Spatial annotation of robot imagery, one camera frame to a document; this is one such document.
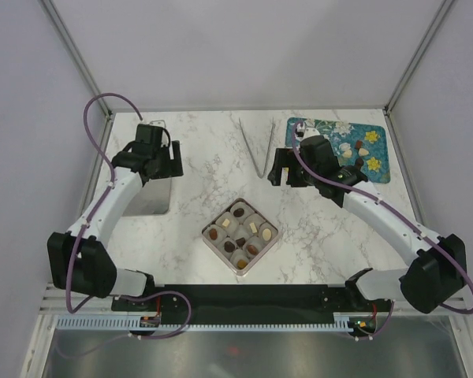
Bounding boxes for left aluminium frame post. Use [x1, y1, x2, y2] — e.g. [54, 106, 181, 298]
[39, 0, 101, 96]

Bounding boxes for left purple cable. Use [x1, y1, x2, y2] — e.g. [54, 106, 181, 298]
[65, 92, 145, 314]

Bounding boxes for right aluminium frame post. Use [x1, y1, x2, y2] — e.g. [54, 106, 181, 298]
[383, 0, 456, 117]

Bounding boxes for pink chocolate tin box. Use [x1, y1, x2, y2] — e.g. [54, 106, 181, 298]
[201, 198, 281, 276]

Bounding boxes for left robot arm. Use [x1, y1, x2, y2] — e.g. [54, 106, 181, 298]
[47, 120, 183, 310]

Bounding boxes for white heart chocolate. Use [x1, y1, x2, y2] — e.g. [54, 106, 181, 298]
[359, 148, 369, 157]

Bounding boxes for metal tweezers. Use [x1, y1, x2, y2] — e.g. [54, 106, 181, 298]
[237, 118, 276, 179]

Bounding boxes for white rectangular chocolate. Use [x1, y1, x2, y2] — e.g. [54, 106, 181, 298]
[249, 223, 258, 233]

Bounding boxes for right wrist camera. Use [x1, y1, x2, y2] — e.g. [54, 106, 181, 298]
[300, 135, 334, 164]

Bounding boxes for teal floral tray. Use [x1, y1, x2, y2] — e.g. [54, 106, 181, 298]
[285, 117, 391, 183]

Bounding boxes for caramel square chocolate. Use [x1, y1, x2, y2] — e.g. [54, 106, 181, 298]
[237, 260, 248, 269]

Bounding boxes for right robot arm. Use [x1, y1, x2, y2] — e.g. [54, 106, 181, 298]
[267, 135, 467, 313]

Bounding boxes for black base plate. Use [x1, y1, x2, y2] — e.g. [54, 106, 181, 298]
[111, 284, 390, 324]

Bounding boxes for brown almond chocolate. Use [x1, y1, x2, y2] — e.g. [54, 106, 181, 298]
[247, 245, 259, 255]

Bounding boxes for white oval chocolate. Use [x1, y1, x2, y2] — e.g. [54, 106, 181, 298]
[262, 228, 273, 241]

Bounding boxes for white cable duct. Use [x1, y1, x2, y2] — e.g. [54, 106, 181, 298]
[55, 314, 353, 332]

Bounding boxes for aluminium frame post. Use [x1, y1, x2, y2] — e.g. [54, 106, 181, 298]
[39, 0, 101, 96]
[383, 0, 456, 117]

